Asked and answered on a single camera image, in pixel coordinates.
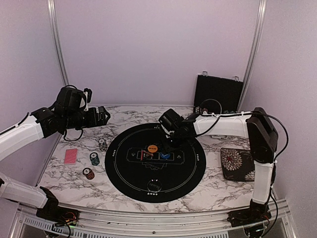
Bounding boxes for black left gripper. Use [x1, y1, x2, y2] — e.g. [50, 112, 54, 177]
[64, 106, 110, 130]

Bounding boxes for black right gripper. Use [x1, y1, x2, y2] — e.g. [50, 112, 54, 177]
[158, 132, 188, 155]

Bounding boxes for blue small blind button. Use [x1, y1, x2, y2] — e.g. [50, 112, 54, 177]
[159, 153, 170, 160]

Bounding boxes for orange big blind button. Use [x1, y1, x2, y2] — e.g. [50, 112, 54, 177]
[148, 145, 158, 153]

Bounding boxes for clear round dealer button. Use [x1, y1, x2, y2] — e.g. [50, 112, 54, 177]
[147, 179, 162, 192]

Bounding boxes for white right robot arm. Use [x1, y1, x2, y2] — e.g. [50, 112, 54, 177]
[158, 107, 281, 222]

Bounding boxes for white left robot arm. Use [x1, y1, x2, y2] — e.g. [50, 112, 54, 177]
[0, 106, 110, 221]

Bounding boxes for round black poker mat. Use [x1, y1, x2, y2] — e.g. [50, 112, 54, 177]
[105, 123, 206, 203]

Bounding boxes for green chip stack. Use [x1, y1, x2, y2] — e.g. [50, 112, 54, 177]
[90, 152, 100, 166]

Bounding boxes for red playing card deck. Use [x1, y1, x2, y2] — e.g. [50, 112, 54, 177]
[64, 149, 78, 165]

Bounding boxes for red chip stack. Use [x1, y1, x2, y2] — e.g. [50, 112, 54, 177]
[82, 168, 95, 180]

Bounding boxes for green chips in case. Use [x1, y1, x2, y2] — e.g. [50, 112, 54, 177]
[221, 110, 237, 114]

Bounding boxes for black poker chip case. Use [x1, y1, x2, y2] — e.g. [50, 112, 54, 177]
[193, 74, 243, 114]

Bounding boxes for black floral rectangular tray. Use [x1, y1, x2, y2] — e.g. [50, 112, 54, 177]
[220, 148, 255, 182]

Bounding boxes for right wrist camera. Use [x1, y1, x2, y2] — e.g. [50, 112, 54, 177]
[158, 109, 184, 132]

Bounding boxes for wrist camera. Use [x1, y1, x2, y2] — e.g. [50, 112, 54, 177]
[54, 86, 92, 114]
[158, 109, 184, 132]

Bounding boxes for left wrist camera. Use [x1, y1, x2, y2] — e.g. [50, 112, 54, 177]
[54, 86, 92, 114]

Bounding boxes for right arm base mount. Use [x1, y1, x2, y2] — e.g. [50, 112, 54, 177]
[227, 209, 272, 227]

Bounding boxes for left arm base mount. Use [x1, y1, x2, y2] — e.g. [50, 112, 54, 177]
[36, 207, 79, 226]

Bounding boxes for left aluminium frame post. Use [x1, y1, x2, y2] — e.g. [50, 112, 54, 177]
[47, 0, 69, 86]

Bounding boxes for aluminium frame post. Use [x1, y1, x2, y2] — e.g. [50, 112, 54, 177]
[238, 0, 267, 110]
[47, 0, 69, 86]

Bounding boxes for aluminium front rail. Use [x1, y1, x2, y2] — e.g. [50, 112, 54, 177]
[9, 200, 297, 238]

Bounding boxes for right aluminium frame post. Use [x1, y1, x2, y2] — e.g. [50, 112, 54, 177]
[238, 0, 267, 110]

